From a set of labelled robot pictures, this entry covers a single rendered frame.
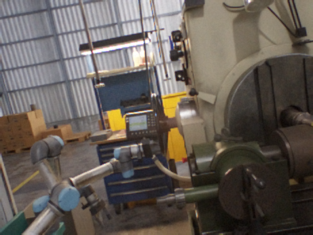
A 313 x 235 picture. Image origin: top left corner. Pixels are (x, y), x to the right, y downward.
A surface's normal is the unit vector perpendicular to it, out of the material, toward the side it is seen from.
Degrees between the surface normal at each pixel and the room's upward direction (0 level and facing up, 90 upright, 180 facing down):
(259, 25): 90
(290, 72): 90
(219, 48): 90
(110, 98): 90
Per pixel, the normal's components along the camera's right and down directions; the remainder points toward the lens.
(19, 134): -0.02, 0.17
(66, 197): 0.69, -0.07
